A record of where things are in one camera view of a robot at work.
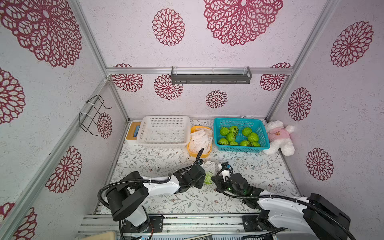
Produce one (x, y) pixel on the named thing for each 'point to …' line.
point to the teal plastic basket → (240, 134)
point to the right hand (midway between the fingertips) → (210, 178)
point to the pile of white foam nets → (201, 138)
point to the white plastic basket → (164, 132)
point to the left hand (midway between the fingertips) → (201, 178)
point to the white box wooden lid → (131, 136)
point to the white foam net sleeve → (209, 167)
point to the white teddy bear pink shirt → (280, 138)
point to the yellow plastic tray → (192, 131)
